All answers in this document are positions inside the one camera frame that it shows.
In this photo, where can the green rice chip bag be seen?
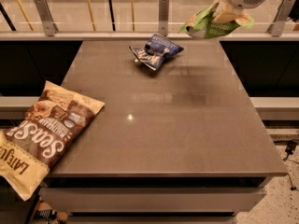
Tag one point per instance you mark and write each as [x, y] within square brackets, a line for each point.
[201, 25]

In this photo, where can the blue chip bag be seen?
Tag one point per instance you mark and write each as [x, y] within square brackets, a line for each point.
[157, 50]

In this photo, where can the brown multigrain chip bag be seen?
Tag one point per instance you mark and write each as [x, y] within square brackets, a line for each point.
[30, 150]

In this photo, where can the grey drawer cabinet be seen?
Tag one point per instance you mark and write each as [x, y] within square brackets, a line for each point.
[183, 145]

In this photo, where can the glass railing with metal posts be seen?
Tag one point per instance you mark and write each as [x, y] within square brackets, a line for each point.
[95, 18]

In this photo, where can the small black object under table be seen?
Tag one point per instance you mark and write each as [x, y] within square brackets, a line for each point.
[45, 214]

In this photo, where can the black power adapter with cable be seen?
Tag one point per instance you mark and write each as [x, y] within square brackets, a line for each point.
[290, 148]

